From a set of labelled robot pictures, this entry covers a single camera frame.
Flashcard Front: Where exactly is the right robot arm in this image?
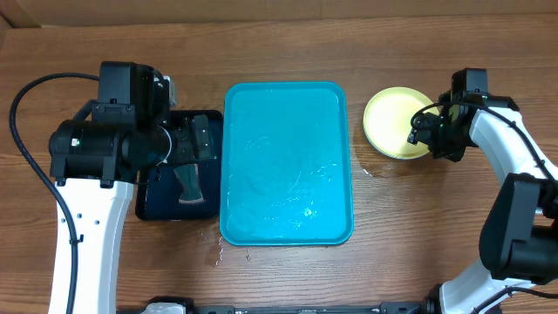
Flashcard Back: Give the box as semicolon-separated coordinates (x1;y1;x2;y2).
408;95;557;313

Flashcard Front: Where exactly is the black plastic tray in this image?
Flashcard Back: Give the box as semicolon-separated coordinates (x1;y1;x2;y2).
135;110;223;221

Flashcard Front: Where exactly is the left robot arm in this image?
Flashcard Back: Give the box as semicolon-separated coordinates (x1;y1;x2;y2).
49;61;223;313

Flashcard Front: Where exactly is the teal plastic tray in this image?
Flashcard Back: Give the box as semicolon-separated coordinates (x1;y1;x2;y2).
220;81;355;246

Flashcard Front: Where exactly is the yellow plate top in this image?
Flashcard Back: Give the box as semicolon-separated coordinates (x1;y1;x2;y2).
363;86;432;160

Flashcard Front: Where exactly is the green scrub sponge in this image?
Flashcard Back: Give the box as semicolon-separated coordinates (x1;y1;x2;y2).
174;164;204;205

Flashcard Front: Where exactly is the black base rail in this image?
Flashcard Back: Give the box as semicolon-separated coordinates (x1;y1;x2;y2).
117;296;437;314

